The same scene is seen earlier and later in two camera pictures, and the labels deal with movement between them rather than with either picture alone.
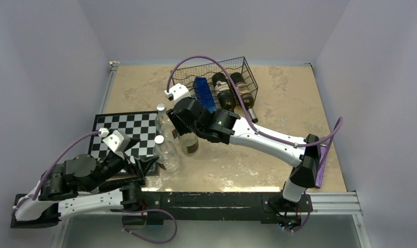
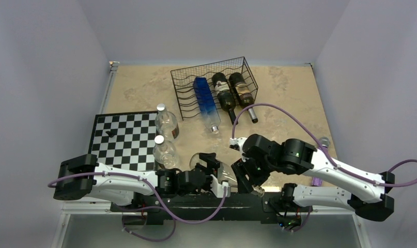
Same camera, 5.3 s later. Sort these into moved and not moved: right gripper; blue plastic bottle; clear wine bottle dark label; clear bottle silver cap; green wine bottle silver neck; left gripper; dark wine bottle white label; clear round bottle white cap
Moved: right gripper; clear wine bottle dark label; left gripper
Not moved: dark wine bottle white label; green wine bottle silver neck; clear round bottle white cap; clear bottle silver cap; blue plastic bottle
